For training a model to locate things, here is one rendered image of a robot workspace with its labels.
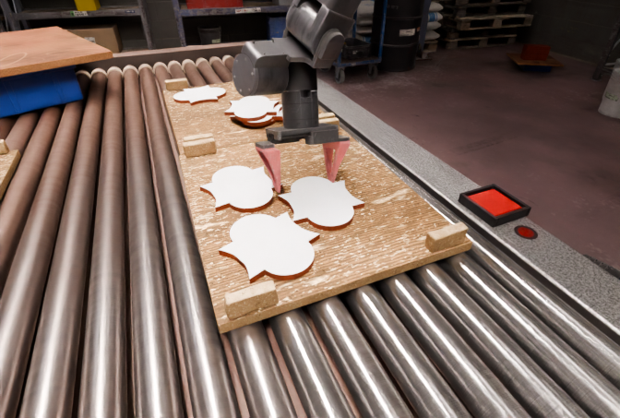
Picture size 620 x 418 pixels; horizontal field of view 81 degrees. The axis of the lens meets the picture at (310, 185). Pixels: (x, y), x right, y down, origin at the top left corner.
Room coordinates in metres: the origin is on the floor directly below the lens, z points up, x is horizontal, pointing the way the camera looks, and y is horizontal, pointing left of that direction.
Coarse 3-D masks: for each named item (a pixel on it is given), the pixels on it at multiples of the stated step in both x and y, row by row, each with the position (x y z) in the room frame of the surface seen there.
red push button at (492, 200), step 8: (488, 192) 0.51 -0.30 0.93; (496, 192) 0.51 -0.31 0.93; (480, 200) 0.48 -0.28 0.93; (488, 200) 0.48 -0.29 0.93; (496, 200) 0.48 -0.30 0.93; (504, 200) 0.48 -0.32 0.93; (488, 208) 0.46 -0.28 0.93; (496, 208) 0.46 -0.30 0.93; (504, 208) 0.46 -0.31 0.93; (512, 208) 0.46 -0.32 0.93; (520, 208) 0.46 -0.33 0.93
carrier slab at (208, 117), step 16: (224, 96) 0.95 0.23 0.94; (240, 96) 0.95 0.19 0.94; (272, 96) 0.95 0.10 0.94; (176, 112) 0.84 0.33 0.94; (192, 112) 0.84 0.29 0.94; (208, 112) 0.84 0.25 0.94; (320, 112) 0.84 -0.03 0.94; (176, 128) 0.75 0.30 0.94; (192, 128) 0.75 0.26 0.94; (208, 128) 0.75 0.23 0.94; (224, 128) 0.75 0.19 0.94; (240, 128) 0.75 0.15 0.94; (256, 128) 0.75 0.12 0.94; (224, 144) 0.67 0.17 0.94; (240, 144) 0.67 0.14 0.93
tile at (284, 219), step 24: (264, 216) 0.42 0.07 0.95; (288, 216) 0.42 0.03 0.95; (240, 240) 0.37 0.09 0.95; (264, 240) 0.37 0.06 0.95; (288, 240) 0.37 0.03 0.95; (312, 240) 0.37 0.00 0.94; (240, 264) 0.33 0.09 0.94; (264, 264) 0.32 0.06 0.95; (288, 264) 0.32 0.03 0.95; (312, 264) 0.33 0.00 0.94
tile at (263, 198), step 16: (224, 176) 0.53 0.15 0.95; (240, 176) 0.53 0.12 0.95; (256, 176) 0.53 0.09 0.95; (208, 192) 0.49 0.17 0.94; (224, 192) 0.48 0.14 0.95; (240, 192) 0.48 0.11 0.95; (256, 192) 0.48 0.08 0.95; (272, 192) 0.48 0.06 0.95; (224, 208) 0.45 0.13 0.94; (240, 208) 0.44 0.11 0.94; (256, 208) 0.44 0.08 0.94
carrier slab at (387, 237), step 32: (192, 160) 0.60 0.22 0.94; (224, 160) 0.60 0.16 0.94; (256, 160) 0.60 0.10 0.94; (288, 160) 0.60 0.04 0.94; (320, 160) 0.60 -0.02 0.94; (352, 160) 0.60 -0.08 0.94; (192, 192) 0.50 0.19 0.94; (288, 192) 0.50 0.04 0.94; (352, 192) 0.50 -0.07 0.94; (384, 192) 0.50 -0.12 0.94; (224, 224) 0.41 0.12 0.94; (352, 224) 0.41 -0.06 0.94; (384, 224) 0.41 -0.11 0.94; (416, 224) 0.41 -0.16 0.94; (448, 224) 0.41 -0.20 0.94; (224, 256) 0.35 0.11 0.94; (320, 256) 0.35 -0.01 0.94; (352, 256) 0.35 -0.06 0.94; (384, 256) 0.35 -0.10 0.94; (416, 256) 0.35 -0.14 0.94; (448, 256) 0.36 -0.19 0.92; (224, 288) 0.29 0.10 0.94; (288, 288) 0.29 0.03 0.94; (320, 288) 0.29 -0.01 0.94; (352, 288) 0.31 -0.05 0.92; (224, 320) 0.25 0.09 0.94; (256, 320) 0.26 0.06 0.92
